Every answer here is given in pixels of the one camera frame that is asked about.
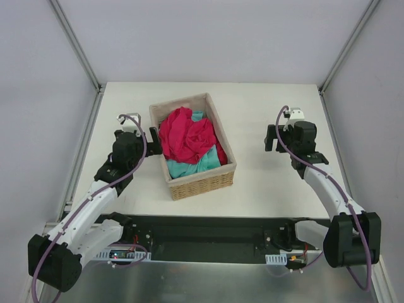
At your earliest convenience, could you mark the right aluminium frame post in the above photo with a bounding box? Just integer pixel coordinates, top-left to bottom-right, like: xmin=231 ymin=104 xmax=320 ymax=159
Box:
xmin=318 ymin=0 xmax=381 ymax=96

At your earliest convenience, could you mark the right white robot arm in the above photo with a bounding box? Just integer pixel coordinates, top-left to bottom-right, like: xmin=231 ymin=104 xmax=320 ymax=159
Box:
xmin=264 ymin=121 xmax=381 ymax=268

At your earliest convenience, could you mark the right white cable duct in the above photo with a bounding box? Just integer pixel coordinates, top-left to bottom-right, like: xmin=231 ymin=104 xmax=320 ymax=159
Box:
xmin=265 ymin=253 xmax=288 ymax=266

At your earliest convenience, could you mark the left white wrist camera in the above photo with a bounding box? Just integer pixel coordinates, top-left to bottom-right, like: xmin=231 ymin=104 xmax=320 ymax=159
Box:
xmin=117 ymin=112 xmax=141 ymax=133

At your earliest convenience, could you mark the left aluminium frame post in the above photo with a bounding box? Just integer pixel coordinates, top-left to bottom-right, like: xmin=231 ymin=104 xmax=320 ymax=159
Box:
xmin=47 ymin=0 xmax=104 ymax=93

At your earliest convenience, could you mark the teal t shirt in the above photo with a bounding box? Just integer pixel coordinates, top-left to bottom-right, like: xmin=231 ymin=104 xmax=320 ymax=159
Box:
xmin=166 ymin=111 xmax=221 ymax=179

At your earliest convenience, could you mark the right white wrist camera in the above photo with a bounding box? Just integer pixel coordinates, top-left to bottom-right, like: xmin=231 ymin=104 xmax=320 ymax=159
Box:
xmin=283 ymin=107 xmax=305 ymax=129

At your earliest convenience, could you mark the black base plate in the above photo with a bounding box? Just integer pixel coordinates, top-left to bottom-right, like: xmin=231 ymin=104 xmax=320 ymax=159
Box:
xmin=91 ymin=214 xmax=323 ymax=263

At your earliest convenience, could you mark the wicker basket with liner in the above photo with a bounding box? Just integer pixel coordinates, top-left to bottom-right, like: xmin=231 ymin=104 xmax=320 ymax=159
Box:
xmin=149 ymin=93 xmax=237 ymax=200

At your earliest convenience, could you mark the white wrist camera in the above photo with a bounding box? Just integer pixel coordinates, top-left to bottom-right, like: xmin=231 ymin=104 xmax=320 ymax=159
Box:
xmin=117 ymin=112 xmax=141 ymax=133
xmin=283 ymin=107 xmax=305 ymax=129

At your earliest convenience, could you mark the left white cable duct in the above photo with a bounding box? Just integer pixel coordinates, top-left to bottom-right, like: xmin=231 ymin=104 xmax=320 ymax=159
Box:
xmin=93 ymin=249 xmax=152 ymax=262

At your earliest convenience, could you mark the pink t shirt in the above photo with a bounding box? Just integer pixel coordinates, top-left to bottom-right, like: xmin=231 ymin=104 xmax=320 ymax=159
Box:
xmin=158 ymin=107 xmax=228 ymax=165

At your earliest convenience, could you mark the aluminium frame post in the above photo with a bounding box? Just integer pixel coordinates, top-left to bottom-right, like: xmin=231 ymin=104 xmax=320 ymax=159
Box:
xmin=47 ymin=0 xmax=104 ymax=93
xmin=318 ymin=0 xmax=381 ymax=96

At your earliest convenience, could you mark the white cable duct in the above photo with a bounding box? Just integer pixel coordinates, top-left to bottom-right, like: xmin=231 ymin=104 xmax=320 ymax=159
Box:
xmin=93 ymin=249 xmax=152 ymax=262
xmin=265 ymin=253 xmax=288 ymax=266

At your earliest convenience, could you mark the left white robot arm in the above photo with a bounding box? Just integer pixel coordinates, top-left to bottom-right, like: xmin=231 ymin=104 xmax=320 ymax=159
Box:
xmin=28 ymin=127 xmax=162 ymax=292

